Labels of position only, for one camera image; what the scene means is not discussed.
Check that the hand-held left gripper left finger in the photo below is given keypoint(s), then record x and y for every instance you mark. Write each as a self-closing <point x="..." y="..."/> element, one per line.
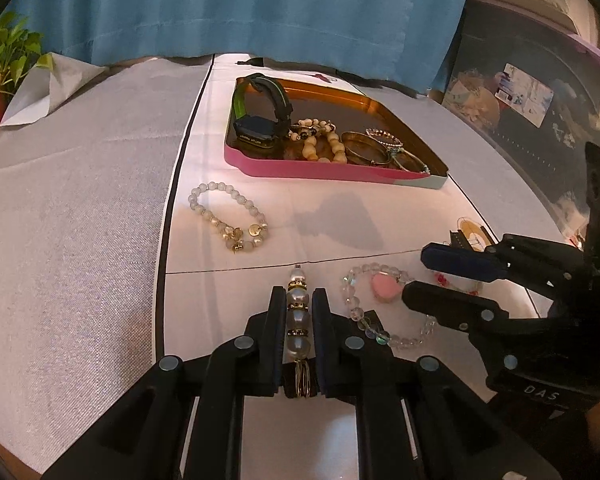
<point x="272" y="320"/>

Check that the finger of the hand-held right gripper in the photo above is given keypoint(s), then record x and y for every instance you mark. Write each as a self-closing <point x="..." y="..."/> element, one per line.
<point x="460" y="260"/>
<point x="445" y="302"/>

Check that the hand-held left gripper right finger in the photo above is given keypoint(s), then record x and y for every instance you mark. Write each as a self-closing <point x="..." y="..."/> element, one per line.
<point x="321" y="320"/>

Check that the gold tray with pink rim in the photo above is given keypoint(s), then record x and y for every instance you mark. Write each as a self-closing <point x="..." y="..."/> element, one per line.
<point x="360" y="115"/>

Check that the grey cloth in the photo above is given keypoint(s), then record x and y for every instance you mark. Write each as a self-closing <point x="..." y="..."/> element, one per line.
<point x="490" y="170"/>
<point x="70" y="240"/>

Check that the wide gold bangle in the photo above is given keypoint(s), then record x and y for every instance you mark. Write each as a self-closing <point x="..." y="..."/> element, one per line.
<point x="355" y="152"/>

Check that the clear storage bin purple lid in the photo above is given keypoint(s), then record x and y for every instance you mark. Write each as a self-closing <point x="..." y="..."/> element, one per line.
<point x="525" y="110"/>

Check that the white packet with blue print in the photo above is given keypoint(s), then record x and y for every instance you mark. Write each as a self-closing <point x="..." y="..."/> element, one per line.
<point x="525" y="92"/>

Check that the black smartwatch with green stripe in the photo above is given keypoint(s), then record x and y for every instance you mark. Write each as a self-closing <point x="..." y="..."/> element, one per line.
<point x="255" y="132"/>

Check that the small red clip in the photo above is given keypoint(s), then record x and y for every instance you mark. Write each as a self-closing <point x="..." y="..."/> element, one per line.
<point x="322" y="77"/>

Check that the blue curtain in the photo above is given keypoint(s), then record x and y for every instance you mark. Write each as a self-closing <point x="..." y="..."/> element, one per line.
<point x="240" y="5"/>

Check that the green plant in red pot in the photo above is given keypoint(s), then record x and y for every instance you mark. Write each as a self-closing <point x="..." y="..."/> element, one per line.
<point x="10" y="55"/>

